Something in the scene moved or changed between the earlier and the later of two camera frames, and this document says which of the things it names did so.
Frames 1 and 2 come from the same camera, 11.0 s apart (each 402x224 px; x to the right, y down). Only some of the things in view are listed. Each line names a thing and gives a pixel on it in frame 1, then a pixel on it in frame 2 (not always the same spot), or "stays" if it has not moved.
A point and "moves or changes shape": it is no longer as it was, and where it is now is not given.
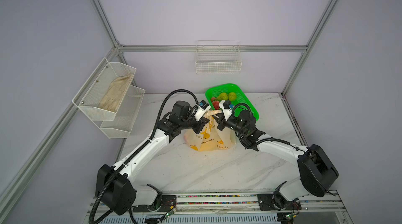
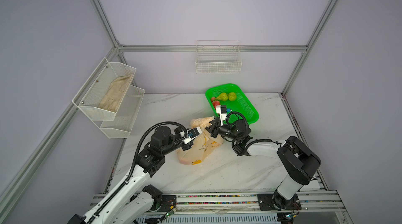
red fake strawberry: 216,104 stays
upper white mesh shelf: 101,95 stays
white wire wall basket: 218,57 stays
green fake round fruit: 232,96 stays
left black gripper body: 190,122 to 176,142
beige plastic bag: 210,137 moves or changes shape
